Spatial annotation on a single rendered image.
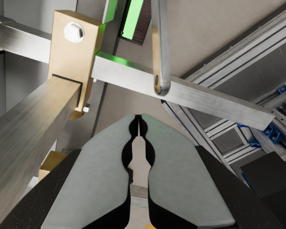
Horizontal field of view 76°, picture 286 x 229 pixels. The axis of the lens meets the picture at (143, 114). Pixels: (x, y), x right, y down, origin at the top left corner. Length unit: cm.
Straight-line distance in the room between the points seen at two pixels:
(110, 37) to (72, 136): 24
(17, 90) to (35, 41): 31
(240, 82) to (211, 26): 33
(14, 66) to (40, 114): 37
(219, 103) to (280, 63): 83
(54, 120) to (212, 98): 20
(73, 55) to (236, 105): 23
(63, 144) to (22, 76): 19
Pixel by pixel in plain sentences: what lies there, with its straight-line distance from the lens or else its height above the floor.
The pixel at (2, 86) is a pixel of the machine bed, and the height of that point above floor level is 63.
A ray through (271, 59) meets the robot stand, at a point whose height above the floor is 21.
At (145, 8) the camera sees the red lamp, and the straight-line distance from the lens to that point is 36.
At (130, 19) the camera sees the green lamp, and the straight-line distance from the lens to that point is 36.
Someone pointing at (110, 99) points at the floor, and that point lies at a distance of 119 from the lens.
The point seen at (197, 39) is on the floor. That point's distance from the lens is 112.
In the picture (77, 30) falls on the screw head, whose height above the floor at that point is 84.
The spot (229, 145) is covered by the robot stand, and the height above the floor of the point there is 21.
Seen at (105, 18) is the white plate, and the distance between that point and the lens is 26.
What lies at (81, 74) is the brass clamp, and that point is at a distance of 25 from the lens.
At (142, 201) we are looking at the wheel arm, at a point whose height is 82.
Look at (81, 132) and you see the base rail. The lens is 46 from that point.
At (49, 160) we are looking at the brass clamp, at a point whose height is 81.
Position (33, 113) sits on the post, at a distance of 18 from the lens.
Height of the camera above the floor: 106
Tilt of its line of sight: 60 degrees down
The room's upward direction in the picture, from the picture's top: 177 degrees clockwise
